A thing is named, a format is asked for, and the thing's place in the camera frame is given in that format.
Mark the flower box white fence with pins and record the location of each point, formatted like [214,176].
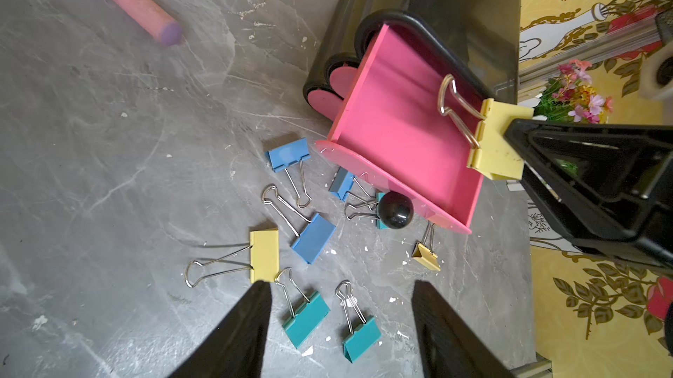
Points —
[571,97]

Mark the black pink drawer cabinet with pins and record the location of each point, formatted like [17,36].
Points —
[377,77]

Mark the blue binder clip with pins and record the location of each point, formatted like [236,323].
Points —
[311,241]
[346,184]
[288,155]

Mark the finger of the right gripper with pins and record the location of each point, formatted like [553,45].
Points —
[606,188]

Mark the teal binder clip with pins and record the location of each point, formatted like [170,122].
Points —
[364,332]
[368,209]
[307,316]

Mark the small yellow binder clip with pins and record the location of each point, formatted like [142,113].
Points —
[423,251]

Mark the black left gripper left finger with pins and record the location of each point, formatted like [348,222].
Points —
[236,347]

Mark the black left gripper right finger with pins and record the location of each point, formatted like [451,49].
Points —
[448,347]

